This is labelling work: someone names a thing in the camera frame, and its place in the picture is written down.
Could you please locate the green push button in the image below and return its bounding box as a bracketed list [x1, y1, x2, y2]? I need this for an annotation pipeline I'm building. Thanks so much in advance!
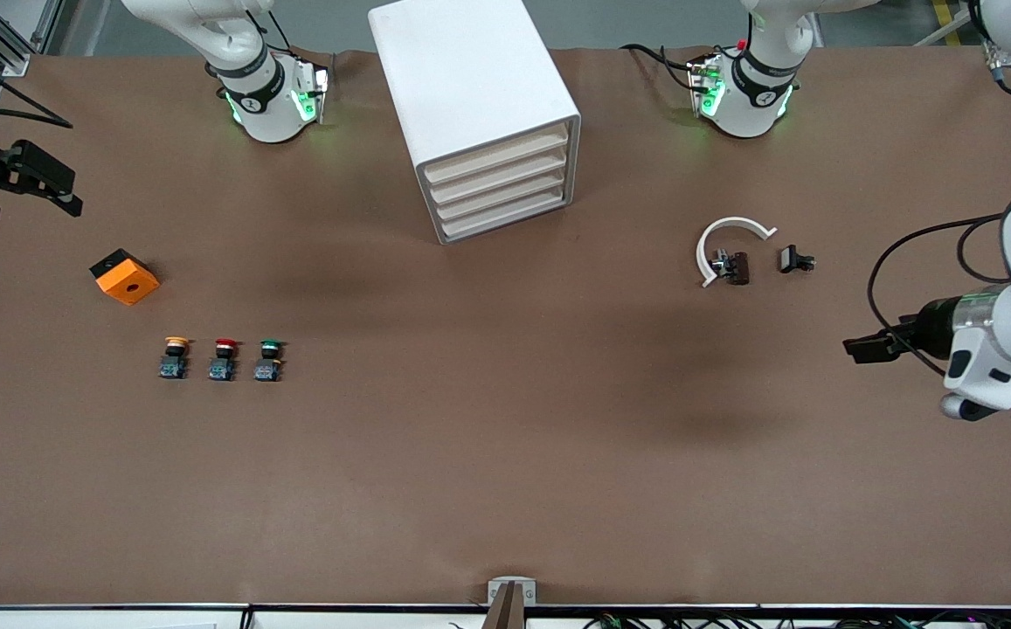
[253, 339, 287, 384]

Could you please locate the white plastic drawer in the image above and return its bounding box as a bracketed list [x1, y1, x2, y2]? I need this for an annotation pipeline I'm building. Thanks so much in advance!
[429, 145, 571, 204]
[435, 166, 572, 223]
[423, 123, 571, 184]
[440, 186, 574, 243]

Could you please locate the yellow push button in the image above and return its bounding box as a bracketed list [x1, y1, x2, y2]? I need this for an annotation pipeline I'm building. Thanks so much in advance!
[159, 335, 193, 381]

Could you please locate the red push button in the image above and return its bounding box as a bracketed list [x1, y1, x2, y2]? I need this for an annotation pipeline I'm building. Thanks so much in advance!
[208, 337, 242, 383]

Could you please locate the white drawer cabinet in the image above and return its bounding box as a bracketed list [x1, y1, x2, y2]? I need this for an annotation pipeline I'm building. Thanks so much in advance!
[369, 0, 582, 246]

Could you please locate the orange and black box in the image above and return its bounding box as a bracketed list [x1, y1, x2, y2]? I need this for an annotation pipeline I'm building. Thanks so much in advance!
[89, 248, 161, 307]

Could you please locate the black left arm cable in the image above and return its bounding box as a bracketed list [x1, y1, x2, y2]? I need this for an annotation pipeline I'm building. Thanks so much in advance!
[868, 214, 1008, 378]

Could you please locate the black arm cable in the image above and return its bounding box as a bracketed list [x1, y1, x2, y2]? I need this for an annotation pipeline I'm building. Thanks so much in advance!
[868, 214, 1008, 378]
[0, 39, 74, 129]

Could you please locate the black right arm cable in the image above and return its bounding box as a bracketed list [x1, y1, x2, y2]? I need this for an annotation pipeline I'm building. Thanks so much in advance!
[0, 39, 74, 129]

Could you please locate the white half-ring clamp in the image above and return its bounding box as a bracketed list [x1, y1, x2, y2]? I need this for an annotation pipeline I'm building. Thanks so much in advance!
[696, 217, 778, 288]

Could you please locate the black base cable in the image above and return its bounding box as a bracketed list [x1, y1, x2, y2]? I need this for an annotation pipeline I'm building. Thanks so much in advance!
[620, 44, 705, 93]

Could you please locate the metal edge bracket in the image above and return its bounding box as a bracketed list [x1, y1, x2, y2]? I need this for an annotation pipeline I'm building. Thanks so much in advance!
[488, 577, 537, 605]

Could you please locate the white table edge rail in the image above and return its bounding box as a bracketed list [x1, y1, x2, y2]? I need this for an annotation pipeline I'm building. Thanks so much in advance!
[0, 603, 1011, 629]

